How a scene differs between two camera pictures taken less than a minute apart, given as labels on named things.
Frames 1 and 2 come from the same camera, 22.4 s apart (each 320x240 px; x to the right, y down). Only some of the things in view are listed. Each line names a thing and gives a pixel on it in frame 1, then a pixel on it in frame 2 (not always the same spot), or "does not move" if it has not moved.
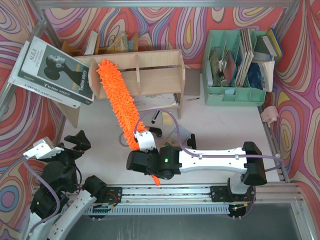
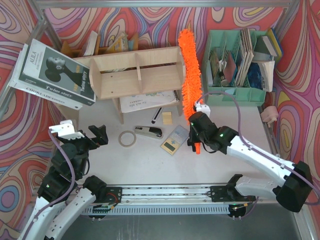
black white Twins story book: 48,66 does not move
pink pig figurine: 269,114 does not move
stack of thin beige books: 248,58 does not move
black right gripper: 136,163 to 194,139
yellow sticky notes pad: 167,119 does not move
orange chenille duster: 131,123 to 191,92
